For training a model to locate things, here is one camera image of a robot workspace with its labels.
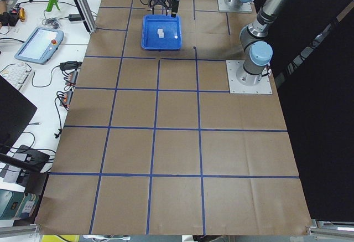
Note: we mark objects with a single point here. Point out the blue plastic tray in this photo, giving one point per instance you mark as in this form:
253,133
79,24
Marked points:
172,32

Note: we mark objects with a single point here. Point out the black power adapter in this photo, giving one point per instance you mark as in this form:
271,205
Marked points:
74,17

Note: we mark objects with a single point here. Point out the green clamp tool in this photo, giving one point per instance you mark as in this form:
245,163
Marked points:
51,4

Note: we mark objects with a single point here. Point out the teach pendant tablet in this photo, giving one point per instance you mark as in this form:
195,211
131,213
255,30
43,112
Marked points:
40,45

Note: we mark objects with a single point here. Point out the white keyboard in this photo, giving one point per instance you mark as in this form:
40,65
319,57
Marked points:
18,75

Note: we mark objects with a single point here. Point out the black monitor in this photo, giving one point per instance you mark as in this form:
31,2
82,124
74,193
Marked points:
16,113

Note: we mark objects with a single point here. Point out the aluminium frame post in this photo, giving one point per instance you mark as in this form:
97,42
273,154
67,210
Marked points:
86,15

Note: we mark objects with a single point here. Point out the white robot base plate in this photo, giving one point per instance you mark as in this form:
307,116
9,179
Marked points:
241,82

